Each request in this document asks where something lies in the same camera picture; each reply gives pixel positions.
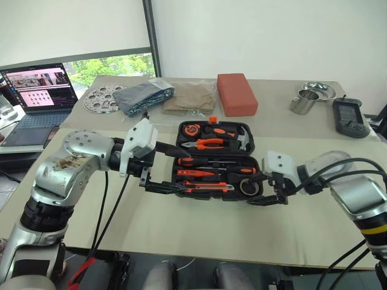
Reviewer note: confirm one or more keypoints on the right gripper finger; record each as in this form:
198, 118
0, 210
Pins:
267, 201
257, 180

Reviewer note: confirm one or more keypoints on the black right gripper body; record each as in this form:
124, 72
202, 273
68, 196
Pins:
281, 188

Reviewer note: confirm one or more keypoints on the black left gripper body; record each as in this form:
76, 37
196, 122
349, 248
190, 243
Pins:
139, 169

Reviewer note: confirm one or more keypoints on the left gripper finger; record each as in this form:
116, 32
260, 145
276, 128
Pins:
164, 188
172, 149

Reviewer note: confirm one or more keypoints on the orange tester screwdriver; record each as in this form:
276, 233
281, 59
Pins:
193, 172

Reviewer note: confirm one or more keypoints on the orange black utility knife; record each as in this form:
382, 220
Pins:
208, 186

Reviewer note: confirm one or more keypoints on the black plastic tool case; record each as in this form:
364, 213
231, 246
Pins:
216, 196

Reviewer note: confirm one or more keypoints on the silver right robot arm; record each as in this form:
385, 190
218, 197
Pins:
356, 193

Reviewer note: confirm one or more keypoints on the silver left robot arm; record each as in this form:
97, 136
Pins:
66, 163

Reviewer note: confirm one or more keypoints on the orange black tape measure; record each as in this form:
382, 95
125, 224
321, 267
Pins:
190, 129

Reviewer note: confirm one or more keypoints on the silver claw hammer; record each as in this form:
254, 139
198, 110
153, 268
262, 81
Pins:
243, 139

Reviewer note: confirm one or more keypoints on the bagged beige fabric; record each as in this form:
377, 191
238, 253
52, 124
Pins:
190, 98

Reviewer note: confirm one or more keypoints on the bagged dark blue fabric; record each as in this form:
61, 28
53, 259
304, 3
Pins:
142, 96

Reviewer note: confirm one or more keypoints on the round perforated metal plate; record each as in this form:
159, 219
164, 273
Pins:
96, 98

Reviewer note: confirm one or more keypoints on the orange red brick block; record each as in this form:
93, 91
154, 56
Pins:
237, 93

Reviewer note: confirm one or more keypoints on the stainless steel cup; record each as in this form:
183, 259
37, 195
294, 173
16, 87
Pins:
302, 104

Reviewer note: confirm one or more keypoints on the black block under table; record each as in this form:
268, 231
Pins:
121, 272

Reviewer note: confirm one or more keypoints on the black handheld remote controller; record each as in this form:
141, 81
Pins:
350, 117

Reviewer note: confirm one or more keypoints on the stainless steel bowl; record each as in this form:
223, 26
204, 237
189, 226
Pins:
325, 89

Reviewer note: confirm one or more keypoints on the open laptop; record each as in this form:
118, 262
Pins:
36, 90

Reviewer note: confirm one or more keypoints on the white rounded object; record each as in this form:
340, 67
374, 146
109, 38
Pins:
6, 111

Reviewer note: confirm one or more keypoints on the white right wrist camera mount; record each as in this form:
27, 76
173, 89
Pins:
279, 163

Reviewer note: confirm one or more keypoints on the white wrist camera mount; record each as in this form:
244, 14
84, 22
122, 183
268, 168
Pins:
140, 136
279, 163

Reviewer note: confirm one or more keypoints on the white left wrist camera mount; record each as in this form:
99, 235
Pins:
140, 136

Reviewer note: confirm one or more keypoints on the dark window frame post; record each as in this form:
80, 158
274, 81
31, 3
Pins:
152, 36

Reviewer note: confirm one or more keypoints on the black frame stand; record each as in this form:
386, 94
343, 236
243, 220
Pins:
379, 124

